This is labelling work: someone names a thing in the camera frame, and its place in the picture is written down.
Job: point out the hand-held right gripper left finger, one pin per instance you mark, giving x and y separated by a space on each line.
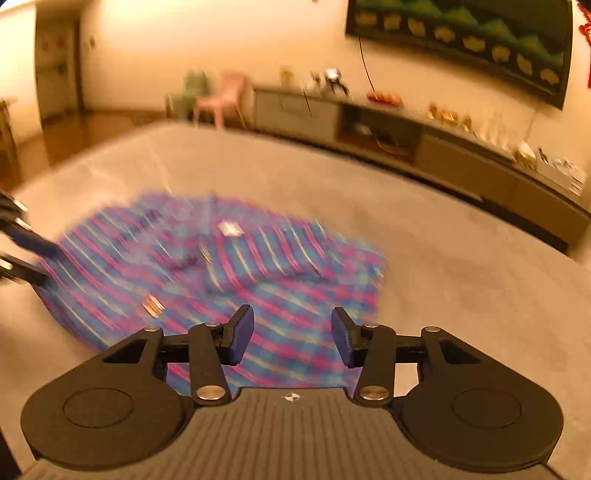
242 332

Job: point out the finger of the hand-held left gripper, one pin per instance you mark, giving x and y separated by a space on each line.
32 237
23 270

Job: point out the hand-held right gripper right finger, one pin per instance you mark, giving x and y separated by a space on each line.
342 337

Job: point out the blue pink plaid shirt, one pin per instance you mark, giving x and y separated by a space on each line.
277 300

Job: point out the wooden door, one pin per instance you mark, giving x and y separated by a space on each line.
60 69

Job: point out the long grey television cabinet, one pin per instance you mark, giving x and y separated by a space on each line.
461 161

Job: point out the green plastic chair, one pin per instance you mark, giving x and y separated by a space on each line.
194 90

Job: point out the pink plastic chair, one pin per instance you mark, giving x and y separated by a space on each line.
221 101

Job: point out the plate of fruit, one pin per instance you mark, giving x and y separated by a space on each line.
385 99

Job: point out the small amber jar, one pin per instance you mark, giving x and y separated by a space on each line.
433 111
467 123

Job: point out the round gold jar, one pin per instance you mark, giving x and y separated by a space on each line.
449 117

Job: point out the set of clear glasses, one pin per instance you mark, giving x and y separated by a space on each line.
497 134

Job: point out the gold tissue box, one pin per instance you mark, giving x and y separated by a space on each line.
525 154

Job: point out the yellow cup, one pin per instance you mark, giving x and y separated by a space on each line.
286 77

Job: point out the black pistol-grip device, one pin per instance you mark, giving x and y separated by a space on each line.
332 78

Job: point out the white card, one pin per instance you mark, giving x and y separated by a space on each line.
581 177

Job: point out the large red knot ornament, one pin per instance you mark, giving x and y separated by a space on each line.
586 32

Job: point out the wall television with patterned cover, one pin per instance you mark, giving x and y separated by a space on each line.
461 32

